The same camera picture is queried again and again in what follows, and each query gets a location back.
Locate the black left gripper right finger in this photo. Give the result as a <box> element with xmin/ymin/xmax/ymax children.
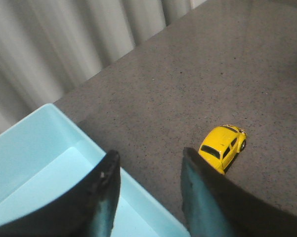
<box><xmin>180</xmin><ymin>147</ymin><xmax>297</xmax><ymax>237</ymax></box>

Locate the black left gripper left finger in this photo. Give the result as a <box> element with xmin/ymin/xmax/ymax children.
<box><xmin>0</xmin><ymin>150</ymin><xmax>121</xmax><ymax>237</ymax></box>

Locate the yellow toy beetle car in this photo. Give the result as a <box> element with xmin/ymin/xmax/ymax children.
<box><xmin>198</xmin><ymin>124</ymin><xmax>247</xmax><ymax>175</ymax></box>

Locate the light blue plastic box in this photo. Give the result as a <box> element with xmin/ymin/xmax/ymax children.
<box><xmin>0</xmin><ymin>104</ymin><xmax>189</xmax><ymax>237</ymax></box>

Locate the grey pleated curtain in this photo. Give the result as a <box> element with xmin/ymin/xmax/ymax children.
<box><xmin>0</xmin><ymin>0</ymin><xmax>201</xmax><ymax>133</ymax></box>

